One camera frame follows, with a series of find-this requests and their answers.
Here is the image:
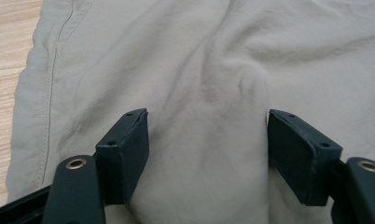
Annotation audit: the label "khaki pants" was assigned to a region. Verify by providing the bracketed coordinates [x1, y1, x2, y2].
[6, 0, 375, 224]

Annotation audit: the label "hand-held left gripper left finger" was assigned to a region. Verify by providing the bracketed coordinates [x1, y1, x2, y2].
[94, 107, 150, 206]

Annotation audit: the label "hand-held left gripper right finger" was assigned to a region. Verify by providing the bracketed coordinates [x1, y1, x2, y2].
[267, 108, 344, 207]

